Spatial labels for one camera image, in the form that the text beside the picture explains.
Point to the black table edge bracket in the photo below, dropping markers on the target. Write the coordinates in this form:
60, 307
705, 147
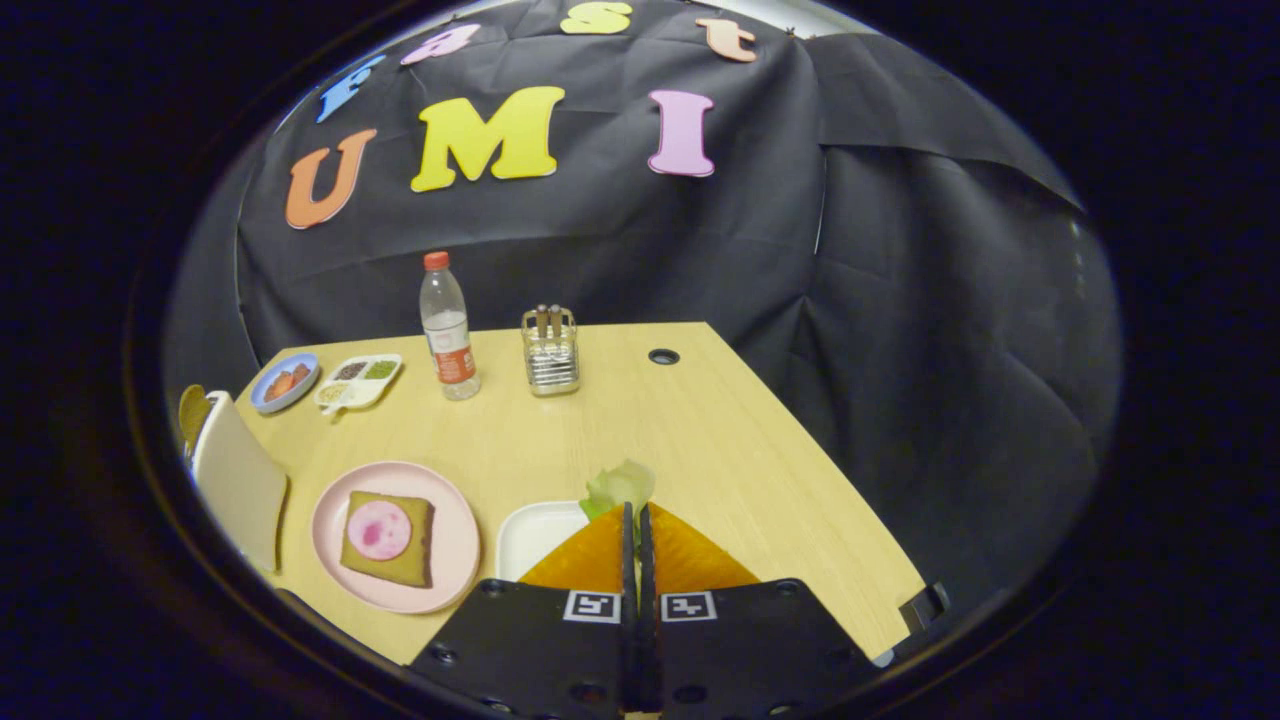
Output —
925, 605

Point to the brown bread slice with ham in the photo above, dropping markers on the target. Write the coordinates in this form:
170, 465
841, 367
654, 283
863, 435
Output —
420, 562

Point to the white square plate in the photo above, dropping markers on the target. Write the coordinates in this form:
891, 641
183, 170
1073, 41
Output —
530, 540

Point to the black desk grommet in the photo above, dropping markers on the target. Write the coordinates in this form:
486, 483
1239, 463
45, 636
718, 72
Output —
664, 356

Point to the pink ham slice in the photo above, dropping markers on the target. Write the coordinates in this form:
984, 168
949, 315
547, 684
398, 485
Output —
378, 530

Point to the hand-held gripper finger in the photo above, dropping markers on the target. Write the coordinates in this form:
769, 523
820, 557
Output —
647, 570
629, 570

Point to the clear water bottle red cap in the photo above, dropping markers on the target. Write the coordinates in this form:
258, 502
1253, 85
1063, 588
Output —
450, 330

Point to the white divided seed tray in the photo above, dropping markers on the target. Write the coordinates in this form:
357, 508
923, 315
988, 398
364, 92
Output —
355, 392

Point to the small blue plate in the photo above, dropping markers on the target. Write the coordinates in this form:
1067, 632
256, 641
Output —
262, 400

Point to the green lettuce leaf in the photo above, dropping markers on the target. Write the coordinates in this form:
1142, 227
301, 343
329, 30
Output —
620, 485

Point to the red tomato slice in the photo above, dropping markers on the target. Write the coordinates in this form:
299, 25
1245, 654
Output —
282, 384

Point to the brown toast slice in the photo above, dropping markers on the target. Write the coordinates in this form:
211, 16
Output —
190, 415

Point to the white toaster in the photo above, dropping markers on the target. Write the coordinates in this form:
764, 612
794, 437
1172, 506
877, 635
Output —
235, 480

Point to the pink round plate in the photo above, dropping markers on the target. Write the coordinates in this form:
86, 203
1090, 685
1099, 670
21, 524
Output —
450, 560

